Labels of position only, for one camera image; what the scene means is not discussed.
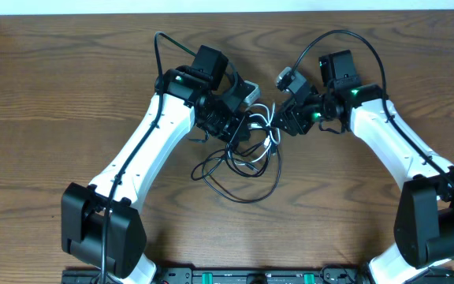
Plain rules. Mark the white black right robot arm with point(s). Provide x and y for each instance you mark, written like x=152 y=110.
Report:
x=424 y=226

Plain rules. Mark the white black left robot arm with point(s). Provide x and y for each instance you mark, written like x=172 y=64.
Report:
x=100 y=222

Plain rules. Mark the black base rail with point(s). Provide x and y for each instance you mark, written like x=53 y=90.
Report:
x=185 y=275

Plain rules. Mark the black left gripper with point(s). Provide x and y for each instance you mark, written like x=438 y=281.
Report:
x=234 y=128

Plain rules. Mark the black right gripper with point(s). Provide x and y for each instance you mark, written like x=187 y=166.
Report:
x=292 y=114

